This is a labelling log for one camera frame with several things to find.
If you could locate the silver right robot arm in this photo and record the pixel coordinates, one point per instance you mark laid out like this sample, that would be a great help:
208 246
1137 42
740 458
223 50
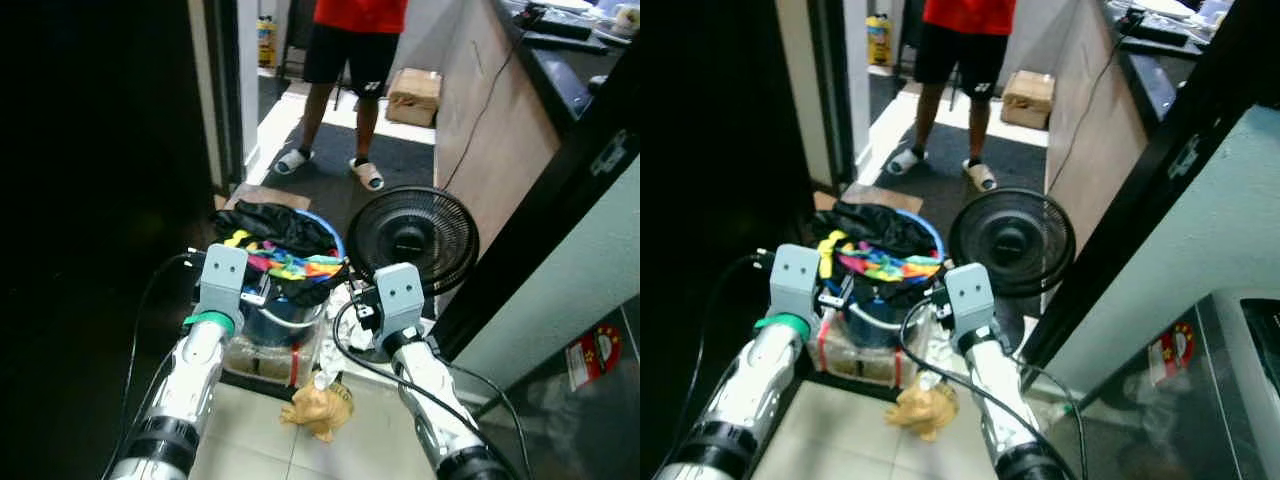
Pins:
430 400
1000 400

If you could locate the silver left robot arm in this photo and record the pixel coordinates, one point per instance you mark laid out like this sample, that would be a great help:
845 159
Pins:
755 400
190 390

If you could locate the white plastic bag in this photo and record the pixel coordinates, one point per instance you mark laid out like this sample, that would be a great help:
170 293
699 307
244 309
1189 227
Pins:
345 340
935 345

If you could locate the blue laundry basket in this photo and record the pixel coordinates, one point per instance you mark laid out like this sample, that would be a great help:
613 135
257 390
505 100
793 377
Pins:
880 328
280 325

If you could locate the rainbow striped cloth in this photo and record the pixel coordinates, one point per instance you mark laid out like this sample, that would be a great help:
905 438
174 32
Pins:
885 265
290 265

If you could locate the clear plastic storage box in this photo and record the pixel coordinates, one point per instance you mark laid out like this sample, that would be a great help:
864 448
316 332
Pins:
870 362
265 362

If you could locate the black round floor fan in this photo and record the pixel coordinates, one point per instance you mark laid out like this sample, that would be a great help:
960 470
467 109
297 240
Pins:
415 240
1010 240

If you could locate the brown wooden board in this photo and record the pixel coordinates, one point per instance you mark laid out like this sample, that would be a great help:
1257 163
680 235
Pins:
265 197

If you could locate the tan plush toy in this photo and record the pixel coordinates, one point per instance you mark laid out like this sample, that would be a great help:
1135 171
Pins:
925 405
320 405

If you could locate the white slipper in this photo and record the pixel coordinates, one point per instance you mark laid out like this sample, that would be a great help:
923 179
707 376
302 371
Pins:
905 160
368 175
980 177
292 160

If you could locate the brown wooden counter cabinet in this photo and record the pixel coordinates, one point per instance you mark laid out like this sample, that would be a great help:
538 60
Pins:
1095 140
495 140

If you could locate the brown cardboard box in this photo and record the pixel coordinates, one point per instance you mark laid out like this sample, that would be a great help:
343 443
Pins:
1028 98
413 95

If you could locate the yellow plastic bottle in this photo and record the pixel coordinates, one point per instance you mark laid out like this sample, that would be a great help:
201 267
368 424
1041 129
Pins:
878 38
266 40

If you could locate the person in red shirt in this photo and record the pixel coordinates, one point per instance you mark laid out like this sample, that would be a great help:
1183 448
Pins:
965 50
355 50

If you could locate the silver metal door latch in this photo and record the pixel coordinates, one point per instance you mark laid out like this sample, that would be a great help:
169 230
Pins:
610 155
1190 155

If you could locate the black countertop cooker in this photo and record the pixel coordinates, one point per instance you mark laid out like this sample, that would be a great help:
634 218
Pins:
560 25
1160 28

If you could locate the white printed mug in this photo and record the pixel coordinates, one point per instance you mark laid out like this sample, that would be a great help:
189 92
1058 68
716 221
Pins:
628 15

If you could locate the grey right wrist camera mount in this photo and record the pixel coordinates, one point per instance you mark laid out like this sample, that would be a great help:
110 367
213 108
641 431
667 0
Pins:
400 300
970 300

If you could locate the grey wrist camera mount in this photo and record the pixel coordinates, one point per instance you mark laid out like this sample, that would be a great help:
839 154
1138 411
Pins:
222 280
970 300
400 300
795 280

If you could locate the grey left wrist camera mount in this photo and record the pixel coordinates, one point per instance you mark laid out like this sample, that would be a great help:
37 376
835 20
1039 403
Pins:
795 280
222 280

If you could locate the dark door frame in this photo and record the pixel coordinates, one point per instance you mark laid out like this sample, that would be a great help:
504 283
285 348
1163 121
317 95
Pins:
835 90
230 90

